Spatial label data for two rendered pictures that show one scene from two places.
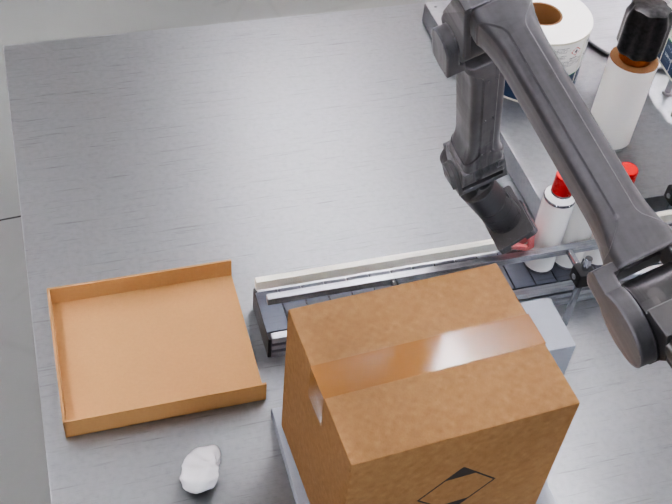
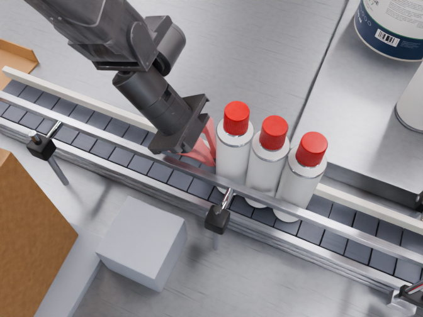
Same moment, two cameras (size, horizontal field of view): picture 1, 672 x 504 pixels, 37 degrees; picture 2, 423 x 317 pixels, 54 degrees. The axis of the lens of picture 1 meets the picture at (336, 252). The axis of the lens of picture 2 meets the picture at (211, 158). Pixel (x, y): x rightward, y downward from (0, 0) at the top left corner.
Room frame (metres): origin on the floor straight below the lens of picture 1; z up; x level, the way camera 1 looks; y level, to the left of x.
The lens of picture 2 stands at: (0.93, -0.54, 1.51)
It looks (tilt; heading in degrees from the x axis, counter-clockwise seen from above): 60 degrees down; 44
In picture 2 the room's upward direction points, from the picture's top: straight up
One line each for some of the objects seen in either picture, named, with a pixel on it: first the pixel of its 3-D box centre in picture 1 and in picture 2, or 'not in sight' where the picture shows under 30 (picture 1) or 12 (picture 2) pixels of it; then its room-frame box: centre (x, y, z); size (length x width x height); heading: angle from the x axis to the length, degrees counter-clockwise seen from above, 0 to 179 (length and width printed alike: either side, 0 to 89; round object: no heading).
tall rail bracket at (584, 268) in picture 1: (569, 282); (221, 217); (1.11, -0.38, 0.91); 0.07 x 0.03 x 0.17; 20
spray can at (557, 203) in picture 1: (551, 220); (233, 151); (1.18, -0.34, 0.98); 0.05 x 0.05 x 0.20
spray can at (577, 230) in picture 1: (581, 217); (265, 165); (1.20, -0.39, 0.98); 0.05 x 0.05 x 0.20
